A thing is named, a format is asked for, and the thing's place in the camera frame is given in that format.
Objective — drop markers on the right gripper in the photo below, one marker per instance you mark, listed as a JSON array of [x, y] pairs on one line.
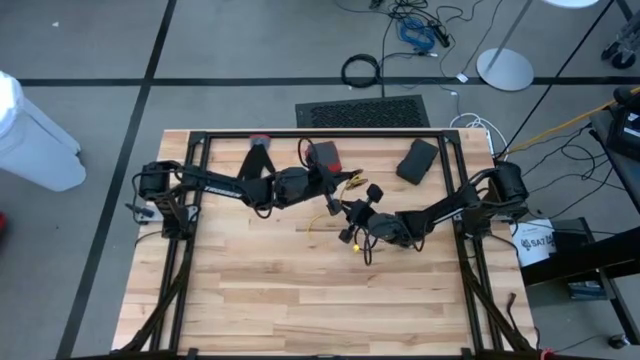
[[362, 217]]

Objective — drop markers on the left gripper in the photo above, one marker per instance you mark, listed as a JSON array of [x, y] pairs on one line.
[[322, 180]]

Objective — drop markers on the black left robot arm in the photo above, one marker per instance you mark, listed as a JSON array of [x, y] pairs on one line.
[[225, 187]]

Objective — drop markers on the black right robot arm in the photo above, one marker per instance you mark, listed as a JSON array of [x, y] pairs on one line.
[[450, 207]]

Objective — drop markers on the red box black lid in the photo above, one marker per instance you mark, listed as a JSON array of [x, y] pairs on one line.
[[330, 152]]

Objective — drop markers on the black floor vent grille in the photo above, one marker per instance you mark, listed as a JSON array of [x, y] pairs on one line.
[[365, 112]]

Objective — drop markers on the black zip pouch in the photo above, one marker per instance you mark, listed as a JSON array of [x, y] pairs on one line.
[[417, 161]]

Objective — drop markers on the black glove red cuff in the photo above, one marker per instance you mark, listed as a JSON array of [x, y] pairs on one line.
[[255, 160]]

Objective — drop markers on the small white plug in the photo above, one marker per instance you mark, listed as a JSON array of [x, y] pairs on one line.
[[462, 78]]

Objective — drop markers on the grey round floor stand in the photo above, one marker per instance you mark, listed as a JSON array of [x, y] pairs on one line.
[[505, 70]]

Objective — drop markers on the black low shelf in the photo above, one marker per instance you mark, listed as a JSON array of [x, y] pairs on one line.
[[575, 260]]

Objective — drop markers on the red clamp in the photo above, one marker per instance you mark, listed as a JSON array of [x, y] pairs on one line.
[[546, 353]]

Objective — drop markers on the blue box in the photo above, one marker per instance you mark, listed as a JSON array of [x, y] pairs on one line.
[[585, 290]]

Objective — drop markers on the black equipment cart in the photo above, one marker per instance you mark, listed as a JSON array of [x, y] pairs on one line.
[[625, 135]]

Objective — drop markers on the white disc black pole stand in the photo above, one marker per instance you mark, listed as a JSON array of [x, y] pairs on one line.
[[570, 2]]

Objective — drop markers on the grey wheeled cart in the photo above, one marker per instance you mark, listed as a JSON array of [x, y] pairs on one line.
[[622, 55]]

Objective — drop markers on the black caster wheel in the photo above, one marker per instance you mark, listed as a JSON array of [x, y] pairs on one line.
[[619, 341]]

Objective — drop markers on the white cylindrical container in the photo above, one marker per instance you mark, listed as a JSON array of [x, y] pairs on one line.
[[30, 150]]

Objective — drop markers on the black metal table frame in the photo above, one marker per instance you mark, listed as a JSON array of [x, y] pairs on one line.
[[325, 134]]

